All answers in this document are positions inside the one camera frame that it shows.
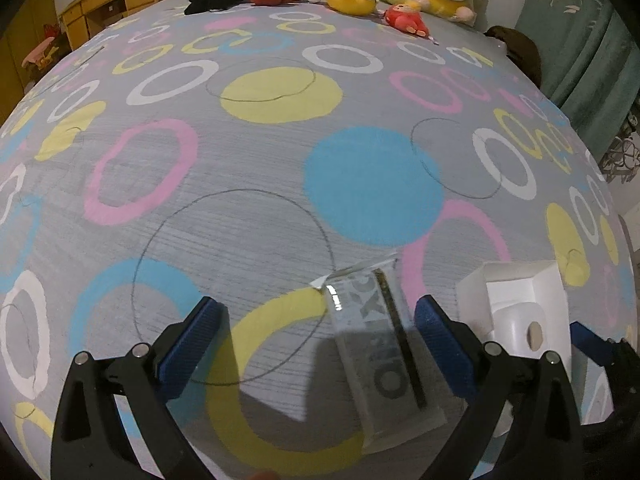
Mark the grey blanket with coloured rings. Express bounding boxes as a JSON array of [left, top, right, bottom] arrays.
[[0, 0, 632, 480]]

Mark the clear plastic box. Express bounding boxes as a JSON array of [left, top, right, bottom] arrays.
[[309, 254, 447, 451]]

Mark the metal drying rack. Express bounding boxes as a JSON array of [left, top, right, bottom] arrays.
[[599, 110, 640, 183]]

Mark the wooden wardrobe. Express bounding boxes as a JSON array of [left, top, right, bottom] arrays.
[[0, 0, 60, 116]]

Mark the small red plush toy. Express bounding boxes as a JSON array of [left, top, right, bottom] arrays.
[[383, 2, 432, 37]]

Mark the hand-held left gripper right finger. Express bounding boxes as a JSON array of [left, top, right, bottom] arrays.
[[413, 294, 585, 480]]

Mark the green curtain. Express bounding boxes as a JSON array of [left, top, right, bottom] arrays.
[[515, 0, 640, 128]]

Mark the wooden desk with drawers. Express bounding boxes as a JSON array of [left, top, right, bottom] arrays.
[[58, 0, 207, 52]]

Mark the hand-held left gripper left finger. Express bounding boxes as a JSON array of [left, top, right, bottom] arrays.
[[50, 296, 223, 480]]

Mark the brown cushion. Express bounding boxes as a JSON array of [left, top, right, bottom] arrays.
[[484, 25, 544, 87]]

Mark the pink cloth item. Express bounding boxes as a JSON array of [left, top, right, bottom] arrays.
[[21, 35, 62, 69]]

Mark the white cardboard box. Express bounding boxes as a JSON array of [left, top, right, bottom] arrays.
[[456, 260, 572, 441]]

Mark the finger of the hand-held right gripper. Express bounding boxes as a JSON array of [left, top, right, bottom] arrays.
[[569, 321, 640, 378]]

